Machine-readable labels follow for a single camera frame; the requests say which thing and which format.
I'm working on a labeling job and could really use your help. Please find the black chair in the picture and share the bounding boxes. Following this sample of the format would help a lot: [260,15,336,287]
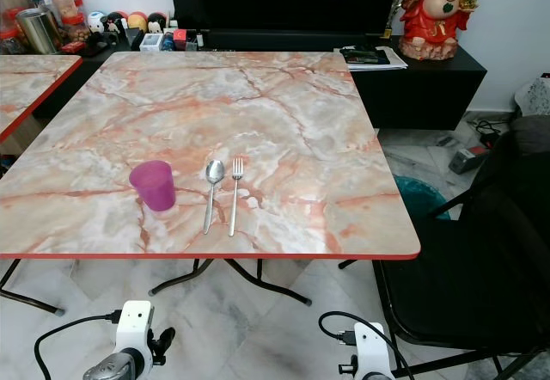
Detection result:
[338,115,550,379]

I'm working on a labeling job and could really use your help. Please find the purple plastic cup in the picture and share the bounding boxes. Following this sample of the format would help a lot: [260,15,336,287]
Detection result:
[129,160,176,211]

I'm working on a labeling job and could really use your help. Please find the silver metal fork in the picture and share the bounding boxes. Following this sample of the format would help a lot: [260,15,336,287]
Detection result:
[229,157,244,237]

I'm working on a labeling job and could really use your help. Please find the silver metal spoon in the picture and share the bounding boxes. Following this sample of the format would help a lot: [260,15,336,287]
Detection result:
[204,159,225,235]

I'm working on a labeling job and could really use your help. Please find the teal plastic basket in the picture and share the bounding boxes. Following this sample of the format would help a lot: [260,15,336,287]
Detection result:
[393,175,453,220]

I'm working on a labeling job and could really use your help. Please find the grey power strip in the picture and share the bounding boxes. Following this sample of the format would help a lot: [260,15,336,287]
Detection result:
[448,145,490,175]

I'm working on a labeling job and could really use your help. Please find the black TV cabinet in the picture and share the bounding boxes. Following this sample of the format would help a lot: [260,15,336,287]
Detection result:
[34,40,488,132]

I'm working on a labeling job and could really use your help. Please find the small white box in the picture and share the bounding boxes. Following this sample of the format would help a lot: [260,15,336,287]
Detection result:
[139,33,163,52]

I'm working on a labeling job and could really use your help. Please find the stack of papers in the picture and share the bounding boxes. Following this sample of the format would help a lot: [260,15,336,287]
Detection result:
[339,44,408,71]

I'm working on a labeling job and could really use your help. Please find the red-lidded nut jar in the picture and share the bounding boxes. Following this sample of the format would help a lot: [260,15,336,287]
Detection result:
[61,12,89,51]

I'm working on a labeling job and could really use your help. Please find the white lace basket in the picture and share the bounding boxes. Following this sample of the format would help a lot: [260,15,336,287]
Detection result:
[514,73,550,120]

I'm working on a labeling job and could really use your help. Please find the white round figurine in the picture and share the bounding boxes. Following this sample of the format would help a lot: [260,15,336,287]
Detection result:
[86,11,107,34]

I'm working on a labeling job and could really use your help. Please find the steel canister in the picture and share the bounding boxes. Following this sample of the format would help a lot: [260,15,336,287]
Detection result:
[17,8,64,55]

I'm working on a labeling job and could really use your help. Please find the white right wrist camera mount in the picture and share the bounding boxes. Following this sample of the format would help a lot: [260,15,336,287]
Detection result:
[352,322,395,380]

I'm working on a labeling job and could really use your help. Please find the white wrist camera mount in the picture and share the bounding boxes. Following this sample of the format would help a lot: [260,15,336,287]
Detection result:
[352,322,395,380]
[115,300,156,357]

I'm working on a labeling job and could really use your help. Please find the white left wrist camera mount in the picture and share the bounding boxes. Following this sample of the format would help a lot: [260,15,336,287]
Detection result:
[115,300,156,357]

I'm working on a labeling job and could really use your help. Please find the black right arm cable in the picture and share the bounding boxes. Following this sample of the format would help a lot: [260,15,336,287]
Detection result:
[318,310,422,380]

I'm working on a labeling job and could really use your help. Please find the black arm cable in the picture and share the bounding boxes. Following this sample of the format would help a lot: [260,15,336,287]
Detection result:
[34,310,124,380]
[318,310,422,380]

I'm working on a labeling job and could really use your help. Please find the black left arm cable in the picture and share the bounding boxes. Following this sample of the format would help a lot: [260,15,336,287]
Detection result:
[34,310,124,380]

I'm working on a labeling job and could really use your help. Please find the black folding table leg frame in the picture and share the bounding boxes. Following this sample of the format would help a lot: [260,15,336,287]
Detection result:
[150,258,314,306]

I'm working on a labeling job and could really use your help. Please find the black side table leg frame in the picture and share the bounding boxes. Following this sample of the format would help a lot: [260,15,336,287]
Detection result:
[0,258,66,316]

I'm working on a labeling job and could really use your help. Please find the black floor cables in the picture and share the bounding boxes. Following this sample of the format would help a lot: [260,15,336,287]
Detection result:
[466,115,516,145]

